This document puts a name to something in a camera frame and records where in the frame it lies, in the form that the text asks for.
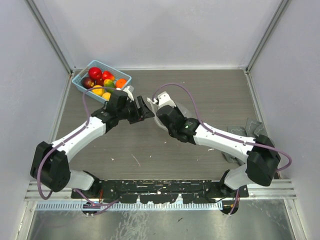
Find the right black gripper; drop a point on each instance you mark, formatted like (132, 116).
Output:
(178, 111)

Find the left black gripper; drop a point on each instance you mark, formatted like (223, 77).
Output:
(141, 113)

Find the clear zip top bag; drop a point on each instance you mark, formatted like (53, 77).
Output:
(155, 107)

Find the orange tangerine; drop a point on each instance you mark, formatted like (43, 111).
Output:
(120, 83)

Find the green orange mango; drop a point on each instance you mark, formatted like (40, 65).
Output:
(109, 83)

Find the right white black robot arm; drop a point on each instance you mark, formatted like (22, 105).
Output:
(260, 160)

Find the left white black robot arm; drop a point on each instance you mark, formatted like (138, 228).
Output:
(50, 166)

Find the yellow orange fruit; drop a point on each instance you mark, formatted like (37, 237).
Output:
(106, 96)

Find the yellow lemon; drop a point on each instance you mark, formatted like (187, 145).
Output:
(98, 90)

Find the red pear shaped fruit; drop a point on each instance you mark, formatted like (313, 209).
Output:
(107, 75)

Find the small dark red fruit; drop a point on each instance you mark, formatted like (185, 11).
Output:
(100, 82)

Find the red apple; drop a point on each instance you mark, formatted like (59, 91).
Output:
(95, 73)

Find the dark red plum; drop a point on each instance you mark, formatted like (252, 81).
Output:
(88, 83)

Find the grey cloth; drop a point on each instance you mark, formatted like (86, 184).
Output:
(253, 128)

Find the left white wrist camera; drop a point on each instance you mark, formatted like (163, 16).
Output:
(129, 90)

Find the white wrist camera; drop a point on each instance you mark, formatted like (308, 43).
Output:
(162, 100)
(129, 90)

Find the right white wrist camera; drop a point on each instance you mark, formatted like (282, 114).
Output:
(162, 100)

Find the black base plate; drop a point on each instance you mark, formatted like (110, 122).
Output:
(199, 191)

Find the light blue cable duct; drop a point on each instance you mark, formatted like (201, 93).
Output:
(81, 205)

